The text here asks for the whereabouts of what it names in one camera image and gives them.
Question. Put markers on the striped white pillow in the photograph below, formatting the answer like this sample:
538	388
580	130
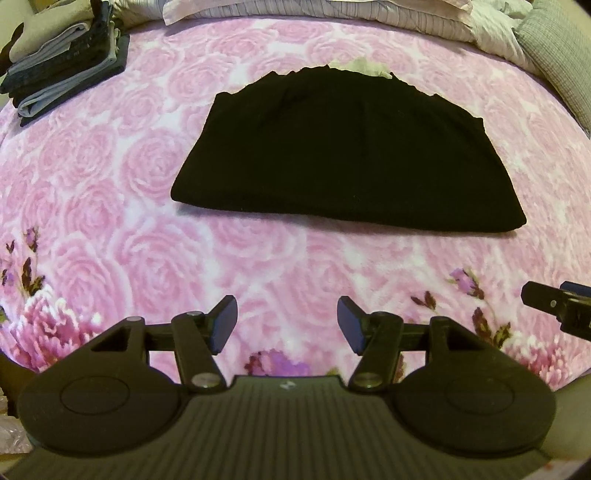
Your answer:
323	11

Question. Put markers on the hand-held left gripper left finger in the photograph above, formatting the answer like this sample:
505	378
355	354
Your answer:
225	323

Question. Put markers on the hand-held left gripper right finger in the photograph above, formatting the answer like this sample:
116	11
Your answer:
349	323

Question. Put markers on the beige folded garment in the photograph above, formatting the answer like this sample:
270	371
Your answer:
44	27

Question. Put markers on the grey textured pillow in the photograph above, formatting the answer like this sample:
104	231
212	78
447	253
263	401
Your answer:
561	55

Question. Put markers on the light blue folded garment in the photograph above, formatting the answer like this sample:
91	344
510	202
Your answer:
69	94

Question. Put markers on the white crumpled duvet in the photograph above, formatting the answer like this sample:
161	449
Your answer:
498	27

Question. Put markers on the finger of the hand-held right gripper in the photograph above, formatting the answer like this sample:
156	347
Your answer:
545	297
577	288

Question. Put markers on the pink floral blanket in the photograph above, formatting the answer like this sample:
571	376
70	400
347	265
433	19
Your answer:
138	230

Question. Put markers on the stack of folded clothes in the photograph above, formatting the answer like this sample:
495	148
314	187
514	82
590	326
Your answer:
90	46

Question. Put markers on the black hooded sweater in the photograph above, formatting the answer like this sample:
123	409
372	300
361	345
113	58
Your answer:
351	157

